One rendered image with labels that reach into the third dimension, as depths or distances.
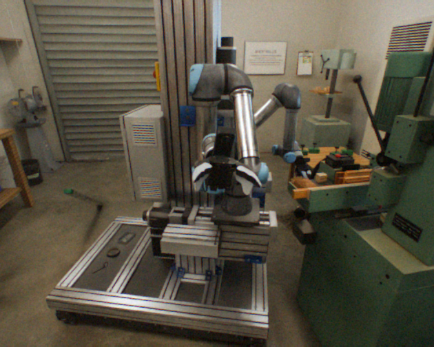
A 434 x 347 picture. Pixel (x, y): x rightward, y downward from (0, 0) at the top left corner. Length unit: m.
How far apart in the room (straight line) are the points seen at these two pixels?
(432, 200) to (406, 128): 0.26
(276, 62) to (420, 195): 3.35
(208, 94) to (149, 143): 0.45
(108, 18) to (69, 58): 0.74
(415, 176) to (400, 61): 0.44
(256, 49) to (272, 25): 0.37
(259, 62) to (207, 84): 3.18
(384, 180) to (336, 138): 2.64
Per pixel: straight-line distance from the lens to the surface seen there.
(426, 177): 1.16
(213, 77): 1.01
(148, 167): 1.37
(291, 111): 1.67
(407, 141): 1.08
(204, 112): 1.04
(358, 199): 1.38
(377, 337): 1.39
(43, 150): 4.32
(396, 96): 1.29
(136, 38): 4.04
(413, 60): 1.27
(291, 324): 1.88
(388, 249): 1.25
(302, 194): 1.23
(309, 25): 4.43
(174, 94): 1.27
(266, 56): 4.19
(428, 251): 1.22
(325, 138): 3.68
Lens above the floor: 1.48
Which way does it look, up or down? 24 degrees down
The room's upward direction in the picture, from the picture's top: straight up
